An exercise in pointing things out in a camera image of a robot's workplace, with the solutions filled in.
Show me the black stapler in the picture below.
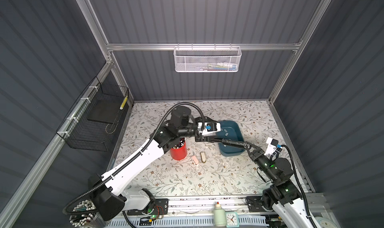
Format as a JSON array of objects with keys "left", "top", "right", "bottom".
[{"left": 208, "top": 138, "right": 251, "bottom": 150}]

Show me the teal plastic tray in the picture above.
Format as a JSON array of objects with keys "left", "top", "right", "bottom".
[{"left": 217, "top": 120, "right": 245, "bottom": 157}]

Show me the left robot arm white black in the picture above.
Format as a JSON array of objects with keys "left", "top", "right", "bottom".
[{"left": 91, "top": 102, "right": 221, "bottom": 221}]

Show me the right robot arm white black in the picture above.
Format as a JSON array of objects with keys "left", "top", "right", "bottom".
[{"left": 246, "top": 144, "right": 320, "bottom": 228}]

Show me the pink eraser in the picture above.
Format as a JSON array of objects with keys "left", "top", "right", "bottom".
[{"left": 192, "top": 156, "right": 199, "bottom": 166}]

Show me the red pen cup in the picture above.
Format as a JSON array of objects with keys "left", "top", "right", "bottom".
[{"left": 170, "top": 138, "right": 188, "bottom": 161}]

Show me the small teal clock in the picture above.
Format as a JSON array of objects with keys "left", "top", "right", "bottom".
[{"left": 226, "top": 212, "right": 240, "bottom": 228}]

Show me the white glue bottle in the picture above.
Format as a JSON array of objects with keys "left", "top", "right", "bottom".
[{"left": 213, "top": 202, "right": 227, "bottom": 227}]

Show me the yellow marker in side basket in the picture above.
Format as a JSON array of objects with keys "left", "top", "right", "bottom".
[{"left": 120, "top": 96, "right": 128, "bottom": 110}]

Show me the white round device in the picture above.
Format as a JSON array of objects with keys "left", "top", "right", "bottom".
[{"left": 315, "top": 217, "right": 337, "bottom": 228}]

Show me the clear jar of pencils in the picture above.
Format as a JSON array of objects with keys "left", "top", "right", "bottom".
[{"left": 70, "top": 200, "right": 106, "bottom": 228}]

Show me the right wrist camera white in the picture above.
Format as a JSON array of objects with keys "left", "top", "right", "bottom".
[{"left": 265, "top": 137, "right": 282, "bottom": 158}]

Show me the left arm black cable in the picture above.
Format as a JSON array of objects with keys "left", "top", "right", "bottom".
[{"left": 62, "top": 102, "right": 206, "bottom": 215}]

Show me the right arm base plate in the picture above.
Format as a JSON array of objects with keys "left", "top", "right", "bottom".
[{"left": 245, "top": 196, "right": 271, "bottom": 213}]

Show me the white wire wall basket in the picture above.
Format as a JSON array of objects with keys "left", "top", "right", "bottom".
[{"left": 173, "top": 46, "right": 242, "bottom": 73}]

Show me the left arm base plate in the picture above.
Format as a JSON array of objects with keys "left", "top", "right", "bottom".
[{"left": 126, "top": 199, "right": 169, "bottom": 216}]

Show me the black wire side basket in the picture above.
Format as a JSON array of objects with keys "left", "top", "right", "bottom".
[{"left": 57, "top": 78, "right": 130, "bottom": 152}]

